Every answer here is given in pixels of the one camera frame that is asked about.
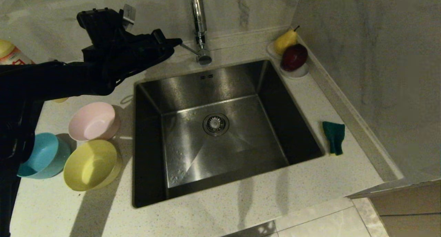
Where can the green and yellow sponge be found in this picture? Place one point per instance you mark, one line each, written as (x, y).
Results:
(333, 135)

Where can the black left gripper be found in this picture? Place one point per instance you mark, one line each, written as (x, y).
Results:
(134, 52)

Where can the pink plastic bowl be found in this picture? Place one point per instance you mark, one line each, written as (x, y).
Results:
(93, 121)

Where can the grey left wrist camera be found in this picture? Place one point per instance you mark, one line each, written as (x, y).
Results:
(128, 14)

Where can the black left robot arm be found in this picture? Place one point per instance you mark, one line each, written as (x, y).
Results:
(41, 80)

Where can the light wood cabinet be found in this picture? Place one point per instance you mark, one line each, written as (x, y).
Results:
(413, 211)

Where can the stainless steel sink basin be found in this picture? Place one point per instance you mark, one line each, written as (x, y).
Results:
(241, 144)

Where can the round metal drain strainer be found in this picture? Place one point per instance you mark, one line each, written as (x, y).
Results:
(216, 124)

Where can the chrome faucet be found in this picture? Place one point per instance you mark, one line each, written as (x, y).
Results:
(200, 20)

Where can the dark red apple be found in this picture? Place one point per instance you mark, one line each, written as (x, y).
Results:
(294, 57)

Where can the yellow plastic bowl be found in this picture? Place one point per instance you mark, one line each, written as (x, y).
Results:
(89, 165)

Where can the blue plastic bowl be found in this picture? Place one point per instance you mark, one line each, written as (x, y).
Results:
(46, 157)

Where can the orange yellow detergent bottle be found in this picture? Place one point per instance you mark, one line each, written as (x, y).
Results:
(12, 54)

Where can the small white dish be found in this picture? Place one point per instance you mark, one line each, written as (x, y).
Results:
(270, 50)
(299, 73)

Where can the yellow pear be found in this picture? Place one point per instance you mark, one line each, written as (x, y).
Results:
(284, 43)

